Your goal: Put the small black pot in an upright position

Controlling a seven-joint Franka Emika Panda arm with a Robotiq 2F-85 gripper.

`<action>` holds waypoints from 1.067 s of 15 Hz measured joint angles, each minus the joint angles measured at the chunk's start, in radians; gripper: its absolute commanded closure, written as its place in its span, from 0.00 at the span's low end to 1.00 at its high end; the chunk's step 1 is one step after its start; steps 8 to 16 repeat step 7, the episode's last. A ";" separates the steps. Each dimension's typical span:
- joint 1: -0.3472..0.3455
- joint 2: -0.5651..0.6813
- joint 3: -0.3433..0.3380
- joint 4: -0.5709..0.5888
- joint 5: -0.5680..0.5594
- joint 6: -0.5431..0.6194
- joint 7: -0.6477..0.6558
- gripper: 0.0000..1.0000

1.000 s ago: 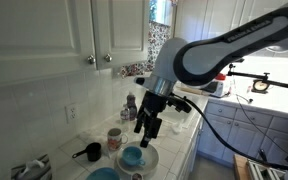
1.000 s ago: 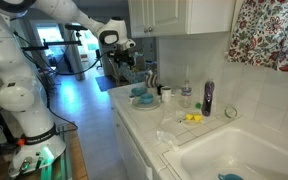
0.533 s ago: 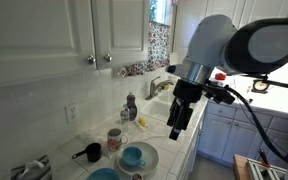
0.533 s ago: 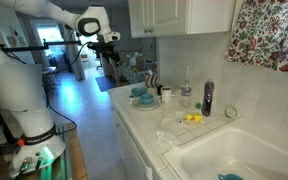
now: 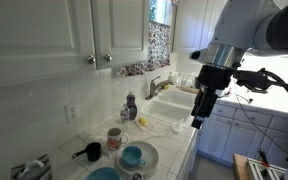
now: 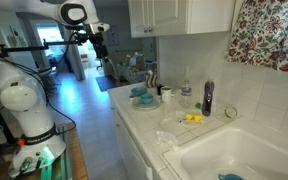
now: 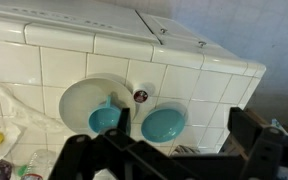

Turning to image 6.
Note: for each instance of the framed wall picture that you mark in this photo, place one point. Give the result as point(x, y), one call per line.
point(113, 36)

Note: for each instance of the white under-counter cabinet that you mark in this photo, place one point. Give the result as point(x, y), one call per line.
point(130, 156)

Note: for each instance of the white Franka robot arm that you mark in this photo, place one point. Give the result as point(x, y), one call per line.
point(20, 96)

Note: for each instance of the dark door mat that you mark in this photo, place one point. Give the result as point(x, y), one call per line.
point(104, 83)

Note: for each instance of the floral ceramic mug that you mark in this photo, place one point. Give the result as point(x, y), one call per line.
point(166, 95)

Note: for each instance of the small shaker jar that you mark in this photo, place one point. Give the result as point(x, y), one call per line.
point(132, 100)

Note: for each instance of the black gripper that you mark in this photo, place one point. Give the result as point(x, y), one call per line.
point(96, 40)

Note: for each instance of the white double sink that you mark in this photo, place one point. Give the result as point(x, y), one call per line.
point(237, 153)

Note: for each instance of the white upper cabinet with knobs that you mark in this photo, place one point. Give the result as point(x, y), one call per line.
point(170, 15)

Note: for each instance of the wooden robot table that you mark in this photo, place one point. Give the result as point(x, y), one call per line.
point(79, 156)

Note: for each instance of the teal dish in sink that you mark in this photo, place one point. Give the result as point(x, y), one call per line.
point(230, 177)

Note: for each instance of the clear glass bowl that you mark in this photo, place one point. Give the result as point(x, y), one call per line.
point(231, 112)

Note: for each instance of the blue woven basket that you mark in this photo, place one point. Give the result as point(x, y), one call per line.
point(132, 76)

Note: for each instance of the striped cloth bag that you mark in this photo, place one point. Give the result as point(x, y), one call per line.
point(151, 80)

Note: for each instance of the crumpled clear plastic piece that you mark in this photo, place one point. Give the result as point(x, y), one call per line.
point(166, 138)

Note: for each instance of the purple dish soap bottle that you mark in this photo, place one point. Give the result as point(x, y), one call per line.
point(207, 98)

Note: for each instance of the black camera boom stand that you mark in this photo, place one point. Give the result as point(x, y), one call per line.
point(24, 48)

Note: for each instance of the floral curtain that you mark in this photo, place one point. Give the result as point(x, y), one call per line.
point(267, 30)

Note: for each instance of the clear water bottle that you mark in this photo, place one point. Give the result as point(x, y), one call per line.
point(186, 95)

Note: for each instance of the yellow sponge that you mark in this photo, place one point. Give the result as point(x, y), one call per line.
point(193, 117)

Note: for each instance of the green scrubber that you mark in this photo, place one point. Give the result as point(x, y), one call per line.
point(198, 105)

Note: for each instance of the small black pot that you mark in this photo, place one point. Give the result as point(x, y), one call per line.
point(160, 89)

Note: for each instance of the teal cup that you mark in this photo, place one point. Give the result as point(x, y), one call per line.
point(146, 99)

